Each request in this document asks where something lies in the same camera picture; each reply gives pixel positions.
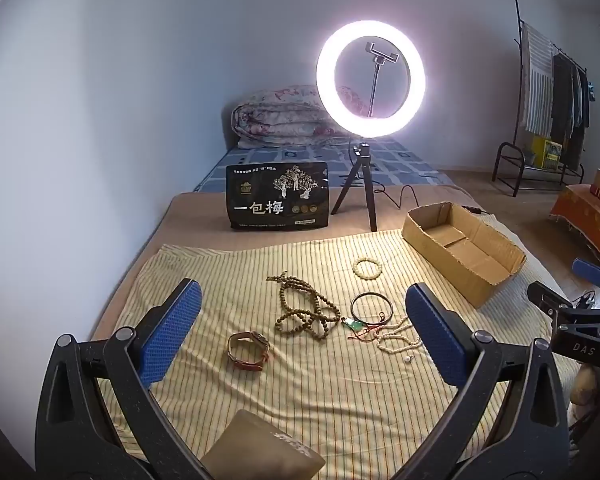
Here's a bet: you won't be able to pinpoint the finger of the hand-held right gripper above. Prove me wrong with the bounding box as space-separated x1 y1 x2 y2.
572 257 600 288
527 282 583 315

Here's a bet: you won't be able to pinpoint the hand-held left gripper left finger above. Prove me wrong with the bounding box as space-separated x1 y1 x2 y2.
35 278 216 480

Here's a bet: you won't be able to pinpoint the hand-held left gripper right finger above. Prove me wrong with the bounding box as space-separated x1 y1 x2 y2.
405 282 581 480

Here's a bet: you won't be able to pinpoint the white pearl necklace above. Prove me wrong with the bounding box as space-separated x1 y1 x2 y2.
367 316 422 354

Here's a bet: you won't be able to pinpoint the cardboard box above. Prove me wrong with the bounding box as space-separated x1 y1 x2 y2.
401 201 527 309

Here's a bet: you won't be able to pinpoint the green pendant red cord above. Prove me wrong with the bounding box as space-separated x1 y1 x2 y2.
342 316 381 341

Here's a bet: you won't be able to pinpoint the brown leather strap watch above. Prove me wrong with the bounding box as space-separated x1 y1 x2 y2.
227 331 271 373

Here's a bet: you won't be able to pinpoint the thin black bangle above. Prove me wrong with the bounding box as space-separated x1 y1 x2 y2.
350 291 394 323

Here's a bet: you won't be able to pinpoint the cream bead bracelet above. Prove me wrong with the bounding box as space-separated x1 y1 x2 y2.
352 256 384 279

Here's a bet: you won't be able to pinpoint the brown wooden bead necklace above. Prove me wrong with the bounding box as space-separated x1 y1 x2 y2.
266 271 342 339

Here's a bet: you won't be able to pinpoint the orange cloth covered table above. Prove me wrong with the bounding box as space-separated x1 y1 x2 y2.
550 185 600 261

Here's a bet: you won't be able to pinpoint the tan blanket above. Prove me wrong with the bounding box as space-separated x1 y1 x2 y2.
92 182 581 361

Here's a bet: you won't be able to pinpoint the yellow striped cloth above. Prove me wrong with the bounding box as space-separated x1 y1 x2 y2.
90 230 581 480

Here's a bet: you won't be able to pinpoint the yellow box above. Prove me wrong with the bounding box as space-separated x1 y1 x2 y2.
532 135 563 168

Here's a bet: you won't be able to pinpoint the black metal clothes rack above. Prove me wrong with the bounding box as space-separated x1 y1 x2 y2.
492 0 598 198

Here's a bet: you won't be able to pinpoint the dark hanging clothes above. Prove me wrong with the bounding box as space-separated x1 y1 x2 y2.
550 52 592 171

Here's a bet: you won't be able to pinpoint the black printed snack bag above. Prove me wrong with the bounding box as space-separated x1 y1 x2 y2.
226 161 331 232

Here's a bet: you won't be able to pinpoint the blue checked bed sheet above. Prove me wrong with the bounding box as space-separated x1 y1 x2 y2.
195 135 453 193

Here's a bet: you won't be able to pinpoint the black mini tripod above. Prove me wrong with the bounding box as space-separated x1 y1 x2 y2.
331 141 379 232

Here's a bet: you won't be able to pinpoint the striped hanging towel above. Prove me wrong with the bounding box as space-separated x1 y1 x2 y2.
520 22 556 133

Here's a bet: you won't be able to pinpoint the folded floral quilt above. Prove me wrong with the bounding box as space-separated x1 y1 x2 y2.
231 85 376 148

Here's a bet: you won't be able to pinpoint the phone holder clamp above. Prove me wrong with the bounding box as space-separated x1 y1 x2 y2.
365 42 398 117

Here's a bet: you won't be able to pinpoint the black ring light cable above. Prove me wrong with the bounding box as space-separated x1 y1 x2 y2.
370 184 486 222

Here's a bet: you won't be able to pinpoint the white ring light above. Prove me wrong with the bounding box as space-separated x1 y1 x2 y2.
316 21 423 136

